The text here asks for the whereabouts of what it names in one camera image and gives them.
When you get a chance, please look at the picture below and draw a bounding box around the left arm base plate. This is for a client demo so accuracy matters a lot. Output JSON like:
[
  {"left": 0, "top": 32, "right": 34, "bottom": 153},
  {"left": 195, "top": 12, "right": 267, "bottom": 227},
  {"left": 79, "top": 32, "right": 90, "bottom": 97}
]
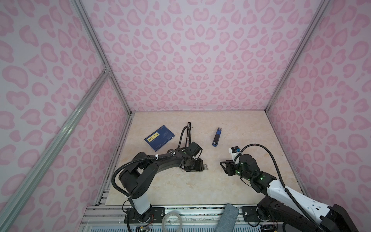
[{"left": 124, "top": 206, "right": 165, "bottom": 224}]

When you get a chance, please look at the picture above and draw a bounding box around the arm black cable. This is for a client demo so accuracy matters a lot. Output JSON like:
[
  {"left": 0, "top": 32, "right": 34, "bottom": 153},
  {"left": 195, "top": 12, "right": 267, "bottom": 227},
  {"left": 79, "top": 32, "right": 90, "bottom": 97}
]
[
  {"left": 111, "top": 126, "right": 190, "bottom": 199},
  {"left": 234, "top": 143, "right": 327, "bottom": 232}
]

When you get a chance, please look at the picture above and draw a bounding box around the blue booklet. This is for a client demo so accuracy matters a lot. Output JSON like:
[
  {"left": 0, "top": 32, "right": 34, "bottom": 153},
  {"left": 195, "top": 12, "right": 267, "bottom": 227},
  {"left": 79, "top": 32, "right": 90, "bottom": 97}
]
[{"left": 144, "top": 125, "right": 175, "bottom": 151}]

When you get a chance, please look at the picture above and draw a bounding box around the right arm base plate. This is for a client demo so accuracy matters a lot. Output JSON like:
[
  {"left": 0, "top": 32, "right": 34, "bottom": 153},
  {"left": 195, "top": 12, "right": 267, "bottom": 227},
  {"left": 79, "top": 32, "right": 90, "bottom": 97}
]
[{"left": 241, "top": 206, "right": 273, "bottom": 223}]

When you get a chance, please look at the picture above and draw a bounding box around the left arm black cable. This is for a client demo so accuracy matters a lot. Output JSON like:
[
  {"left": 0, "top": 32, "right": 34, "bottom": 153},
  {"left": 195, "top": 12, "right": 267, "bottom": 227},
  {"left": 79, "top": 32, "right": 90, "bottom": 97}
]
[{"left": 111, "top": 126, "right": 190, "bottom": 199}]

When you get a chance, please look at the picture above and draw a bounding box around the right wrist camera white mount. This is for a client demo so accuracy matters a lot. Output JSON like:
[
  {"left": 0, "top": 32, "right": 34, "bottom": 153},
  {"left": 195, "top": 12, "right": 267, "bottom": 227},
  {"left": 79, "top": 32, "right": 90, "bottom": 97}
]
[{"left": 229, "top": 146, "right": 240, "bottom": 160}]

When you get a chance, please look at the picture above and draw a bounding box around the aluminium frame rail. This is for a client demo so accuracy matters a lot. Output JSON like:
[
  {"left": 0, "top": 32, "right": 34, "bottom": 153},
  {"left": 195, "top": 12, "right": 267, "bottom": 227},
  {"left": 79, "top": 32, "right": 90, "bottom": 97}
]
[{"left": 0, "top": 68, "right": 111, "bottom": 224}]

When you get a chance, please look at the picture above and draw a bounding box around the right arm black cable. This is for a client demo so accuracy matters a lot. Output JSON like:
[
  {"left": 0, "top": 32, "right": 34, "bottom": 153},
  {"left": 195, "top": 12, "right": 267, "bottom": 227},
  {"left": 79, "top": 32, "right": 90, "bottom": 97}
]
[{"left": 234, "top": 143, "right": 327, "bottom": 232}]

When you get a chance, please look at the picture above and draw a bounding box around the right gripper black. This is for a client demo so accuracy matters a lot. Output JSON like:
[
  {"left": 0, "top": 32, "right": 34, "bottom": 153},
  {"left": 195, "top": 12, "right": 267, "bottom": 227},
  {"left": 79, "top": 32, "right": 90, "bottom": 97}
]
[{"left": 218, "top": 159, "right": 252, "bottom": 182}]

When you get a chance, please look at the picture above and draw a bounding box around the grey cloth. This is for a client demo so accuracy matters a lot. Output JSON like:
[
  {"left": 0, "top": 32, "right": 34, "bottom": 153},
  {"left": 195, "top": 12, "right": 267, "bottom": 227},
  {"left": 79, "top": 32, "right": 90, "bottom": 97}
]
[{"left": 215, "top": 204, "right": 239, "bottom": 232}]

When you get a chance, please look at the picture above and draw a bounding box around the clear tape roll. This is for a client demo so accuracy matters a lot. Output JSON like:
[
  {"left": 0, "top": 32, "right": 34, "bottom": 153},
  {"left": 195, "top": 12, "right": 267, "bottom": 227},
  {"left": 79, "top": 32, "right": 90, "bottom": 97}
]
[{"left": 161, "top": 211, "right": 183, "bottom": 232}]

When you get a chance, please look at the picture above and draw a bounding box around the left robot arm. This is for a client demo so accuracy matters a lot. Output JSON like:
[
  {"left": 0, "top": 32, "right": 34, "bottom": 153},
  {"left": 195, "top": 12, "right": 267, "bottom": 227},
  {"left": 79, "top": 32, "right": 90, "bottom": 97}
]
[{"left": 111, "top": 142, "right": 204, "bottom": 216}]

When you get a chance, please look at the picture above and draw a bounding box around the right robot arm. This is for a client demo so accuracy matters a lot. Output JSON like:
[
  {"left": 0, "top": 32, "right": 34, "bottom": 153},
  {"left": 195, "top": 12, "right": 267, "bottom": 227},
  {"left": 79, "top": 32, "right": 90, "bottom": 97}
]
[{"left": 220, "top": 154, "right": 357, "bottom": 232}]

